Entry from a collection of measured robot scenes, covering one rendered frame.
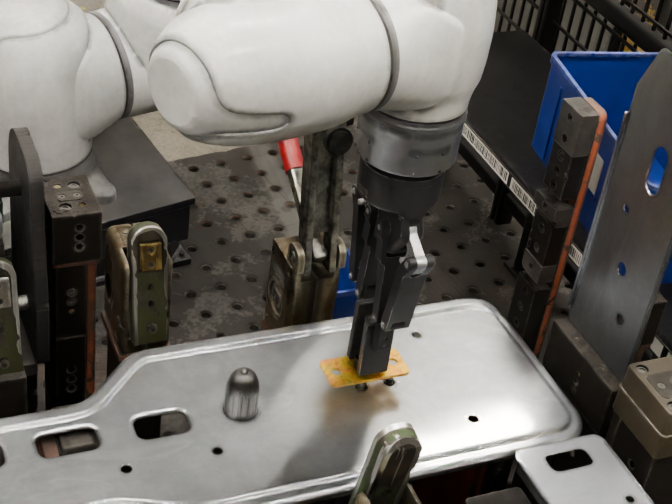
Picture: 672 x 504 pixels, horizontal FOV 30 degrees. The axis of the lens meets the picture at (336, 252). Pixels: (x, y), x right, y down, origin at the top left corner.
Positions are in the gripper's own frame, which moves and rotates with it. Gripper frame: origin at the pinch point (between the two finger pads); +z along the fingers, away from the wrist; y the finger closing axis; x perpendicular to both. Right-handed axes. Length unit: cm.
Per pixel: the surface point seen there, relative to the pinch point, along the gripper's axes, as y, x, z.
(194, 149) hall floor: -200, 50, 107
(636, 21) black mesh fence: -42, 55, -9
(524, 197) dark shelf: -25.1, 32.2, 5.1
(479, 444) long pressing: 10.4, 7.7, 6.5
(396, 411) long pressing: 4.2, 1.8, 6.5
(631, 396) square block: 11.3, 23.4, 3.2
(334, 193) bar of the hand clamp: -14.1, 0.9, -7.0
